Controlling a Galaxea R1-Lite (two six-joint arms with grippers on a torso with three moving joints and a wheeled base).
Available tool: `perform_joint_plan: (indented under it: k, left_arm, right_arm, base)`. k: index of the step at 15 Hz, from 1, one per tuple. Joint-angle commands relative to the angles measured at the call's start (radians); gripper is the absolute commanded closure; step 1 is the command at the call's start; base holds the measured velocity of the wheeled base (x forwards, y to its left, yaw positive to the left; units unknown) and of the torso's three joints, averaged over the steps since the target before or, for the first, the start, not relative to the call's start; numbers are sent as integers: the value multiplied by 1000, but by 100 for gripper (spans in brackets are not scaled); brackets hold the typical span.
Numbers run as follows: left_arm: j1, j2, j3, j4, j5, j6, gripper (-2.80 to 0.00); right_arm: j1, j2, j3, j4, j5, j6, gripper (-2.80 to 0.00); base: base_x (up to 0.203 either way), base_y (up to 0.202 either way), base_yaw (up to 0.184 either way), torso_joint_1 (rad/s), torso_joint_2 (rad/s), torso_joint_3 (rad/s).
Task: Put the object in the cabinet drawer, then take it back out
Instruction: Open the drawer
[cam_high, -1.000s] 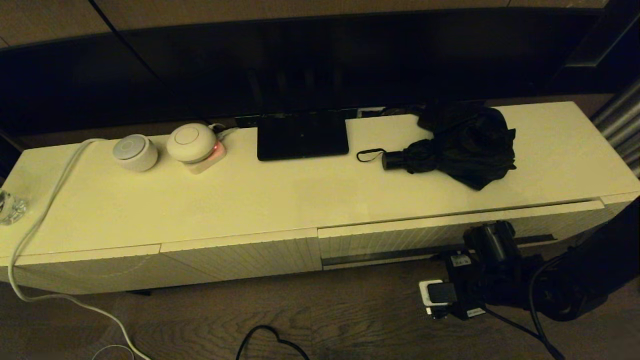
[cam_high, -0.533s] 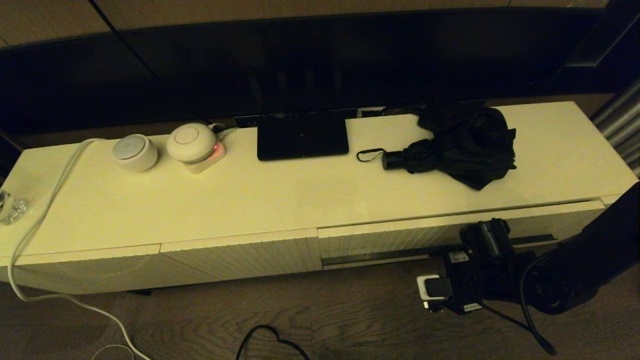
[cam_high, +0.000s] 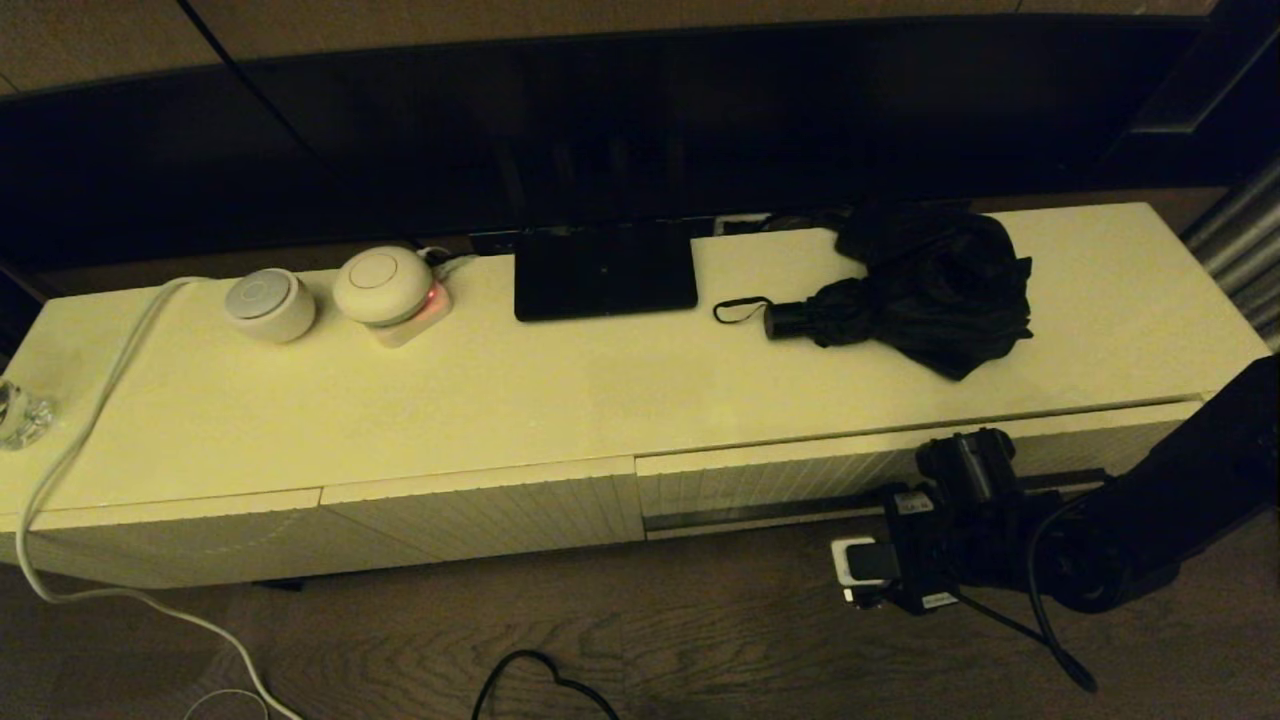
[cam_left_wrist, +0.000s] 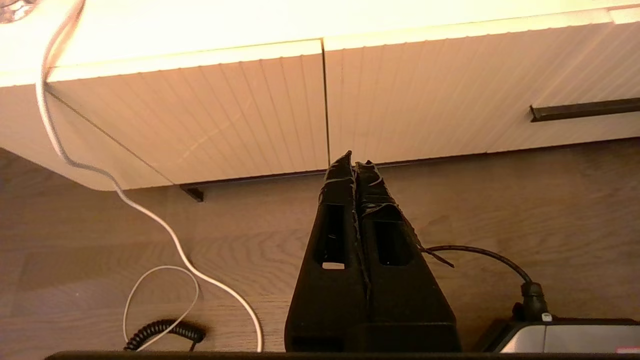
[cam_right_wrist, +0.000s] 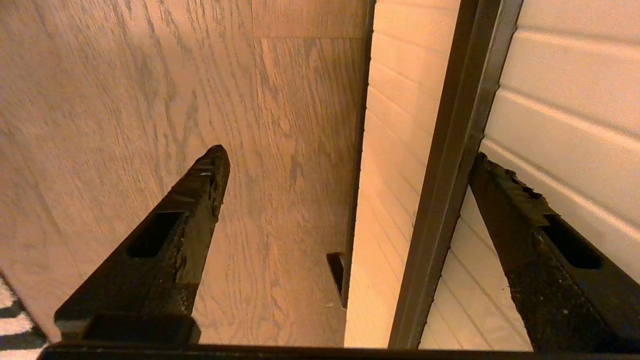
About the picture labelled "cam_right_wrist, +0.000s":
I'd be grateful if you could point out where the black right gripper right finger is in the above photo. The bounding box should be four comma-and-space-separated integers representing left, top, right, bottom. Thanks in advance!
469, 152, 640, 354

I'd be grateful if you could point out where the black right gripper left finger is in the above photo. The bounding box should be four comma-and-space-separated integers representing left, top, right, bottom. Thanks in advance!
54, 145, 232, 347

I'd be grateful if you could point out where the white fluted drawer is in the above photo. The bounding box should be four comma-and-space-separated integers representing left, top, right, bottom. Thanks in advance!
344, 0, 640, 351

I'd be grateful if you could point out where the black and white zebra rug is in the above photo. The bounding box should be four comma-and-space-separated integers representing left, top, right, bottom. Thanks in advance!
0, 276, 49, 360

